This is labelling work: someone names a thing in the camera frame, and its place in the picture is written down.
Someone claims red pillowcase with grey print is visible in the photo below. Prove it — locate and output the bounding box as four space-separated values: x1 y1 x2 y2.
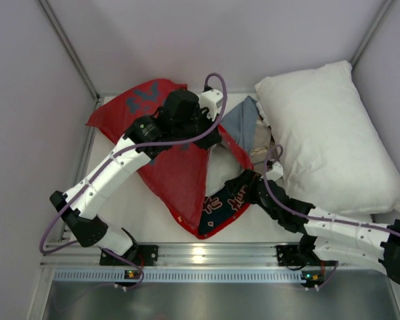
87 79 249 239

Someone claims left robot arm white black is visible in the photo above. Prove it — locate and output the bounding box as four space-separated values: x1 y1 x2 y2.
49 87 227 260

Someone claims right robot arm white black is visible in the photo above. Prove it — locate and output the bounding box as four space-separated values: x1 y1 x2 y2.
225 169 400 285

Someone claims beige grey pillowcase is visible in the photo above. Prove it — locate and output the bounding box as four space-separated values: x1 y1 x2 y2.
249 117 275 171

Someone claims blue grey pillowcase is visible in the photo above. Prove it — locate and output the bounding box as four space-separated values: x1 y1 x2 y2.
221 96 259 153

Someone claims white bare pillow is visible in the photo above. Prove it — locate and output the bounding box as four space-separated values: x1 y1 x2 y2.
255 61 400 216

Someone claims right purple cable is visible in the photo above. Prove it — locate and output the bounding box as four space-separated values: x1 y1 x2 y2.
263 143 400 287

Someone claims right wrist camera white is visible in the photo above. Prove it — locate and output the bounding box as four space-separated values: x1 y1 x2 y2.
265 161 284 181

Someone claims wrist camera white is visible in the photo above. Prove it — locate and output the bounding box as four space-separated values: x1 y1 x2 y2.
265 161 284 181
199 89 223 121

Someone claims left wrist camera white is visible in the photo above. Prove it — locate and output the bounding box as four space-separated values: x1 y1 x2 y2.
199 89 223 121

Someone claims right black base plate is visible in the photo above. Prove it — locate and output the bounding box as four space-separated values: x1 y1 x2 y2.
276 245 336 267

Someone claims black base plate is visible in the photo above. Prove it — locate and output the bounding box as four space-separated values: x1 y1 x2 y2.
99 245 159 267
276 245 336 267

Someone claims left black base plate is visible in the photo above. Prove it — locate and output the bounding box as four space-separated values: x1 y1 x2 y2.
99 245 159 267

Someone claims left aluminium corner post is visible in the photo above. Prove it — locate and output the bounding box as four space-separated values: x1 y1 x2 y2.
36 0 101 101

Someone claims aluminium corner post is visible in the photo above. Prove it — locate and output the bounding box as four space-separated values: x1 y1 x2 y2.
36 0 101 101
350 0 397 69

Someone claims aluminium mounting rail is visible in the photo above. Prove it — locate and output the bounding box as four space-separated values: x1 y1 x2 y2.
41 241 400 267

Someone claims white slotted cable duct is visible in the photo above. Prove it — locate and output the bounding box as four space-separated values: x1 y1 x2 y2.
53 269 321 283

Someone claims right aluminium corner post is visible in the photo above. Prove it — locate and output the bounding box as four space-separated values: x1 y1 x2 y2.
350 0 397 69

